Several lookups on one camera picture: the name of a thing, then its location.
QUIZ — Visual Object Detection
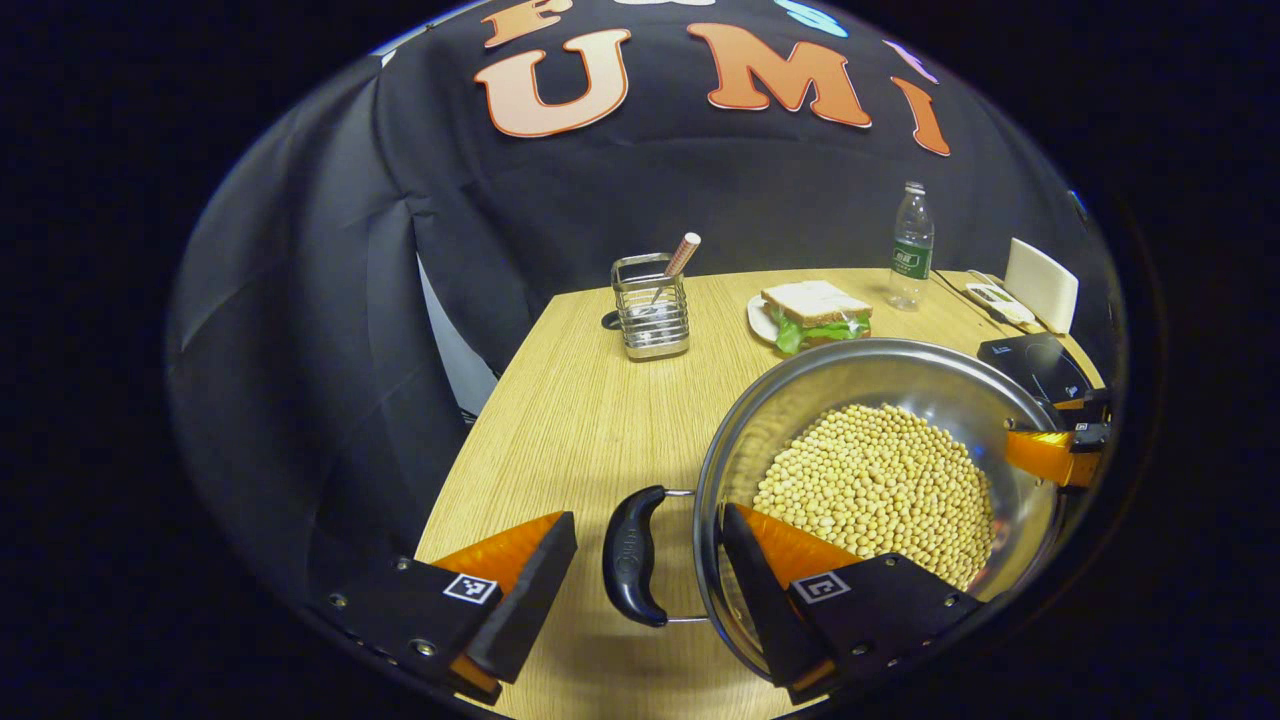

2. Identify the black induction cooktop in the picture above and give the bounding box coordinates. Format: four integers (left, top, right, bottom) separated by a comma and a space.
977, 333, 1098, 406

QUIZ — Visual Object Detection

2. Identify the stainless steel pot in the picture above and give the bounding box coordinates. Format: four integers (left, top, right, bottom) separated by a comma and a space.
602, 337, 1079, 691

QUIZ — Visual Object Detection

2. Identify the pile of yellow soybeans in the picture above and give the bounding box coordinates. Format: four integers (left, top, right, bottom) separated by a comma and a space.
752, 403, 998, 591

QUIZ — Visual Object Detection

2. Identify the pink striped stick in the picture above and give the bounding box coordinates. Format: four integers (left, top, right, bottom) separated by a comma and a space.
650, 232, 703, 303

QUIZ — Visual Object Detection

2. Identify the metal wire utensil holder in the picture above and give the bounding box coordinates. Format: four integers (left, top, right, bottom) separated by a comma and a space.
611, 252, 692, 362

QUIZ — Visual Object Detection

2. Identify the black backdrop cloth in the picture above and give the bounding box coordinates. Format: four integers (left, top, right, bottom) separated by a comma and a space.
165, 0, 1126, 601

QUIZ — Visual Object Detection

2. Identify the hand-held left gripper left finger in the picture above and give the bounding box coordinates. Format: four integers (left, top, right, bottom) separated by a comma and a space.
310, 510, 579, 706

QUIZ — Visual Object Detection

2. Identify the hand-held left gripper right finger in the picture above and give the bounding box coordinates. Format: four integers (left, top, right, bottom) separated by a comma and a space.
720, 503, 986, 706

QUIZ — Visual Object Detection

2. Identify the clear plastic water bottle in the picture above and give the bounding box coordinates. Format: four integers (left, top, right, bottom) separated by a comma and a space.
887, 181, 936, 313

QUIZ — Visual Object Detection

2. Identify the black power cable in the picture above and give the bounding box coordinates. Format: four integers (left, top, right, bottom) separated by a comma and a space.
933, 270, 1013, 325

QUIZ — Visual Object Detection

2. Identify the white toaster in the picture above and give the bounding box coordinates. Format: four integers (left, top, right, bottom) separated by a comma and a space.
1003, 238, 1081, 335

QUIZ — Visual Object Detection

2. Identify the sandwich with lettuce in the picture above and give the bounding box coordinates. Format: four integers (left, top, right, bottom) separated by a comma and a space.
762, 280, 874, 357

